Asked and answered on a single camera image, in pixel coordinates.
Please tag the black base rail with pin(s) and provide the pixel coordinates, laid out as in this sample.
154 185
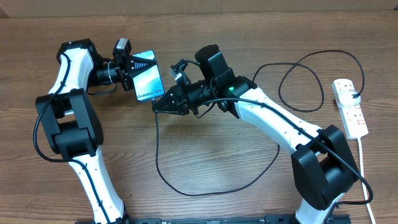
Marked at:
211 221

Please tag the white charger plug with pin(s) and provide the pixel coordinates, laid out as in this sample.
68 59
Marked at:
346 99

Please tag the blue Galaxy smartphone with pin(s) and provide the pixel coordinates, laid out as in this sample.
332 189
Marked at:
148 85

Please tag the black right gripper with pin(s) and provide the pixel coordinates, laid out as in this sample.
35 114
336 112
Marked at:
181 104

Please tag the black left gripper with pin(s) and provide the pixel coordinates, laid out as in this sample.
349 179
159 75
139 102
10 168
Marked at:
129 67

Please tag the white power strip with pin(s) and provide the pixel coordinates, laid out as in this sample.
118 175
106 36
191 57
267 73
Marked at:
352 117

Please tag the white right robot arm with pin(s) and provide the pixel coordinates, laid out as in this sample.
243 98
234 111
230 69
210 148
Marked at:
323 165

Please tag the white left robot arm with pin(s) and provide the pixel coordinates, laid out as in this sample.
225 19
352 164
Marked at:
68 130

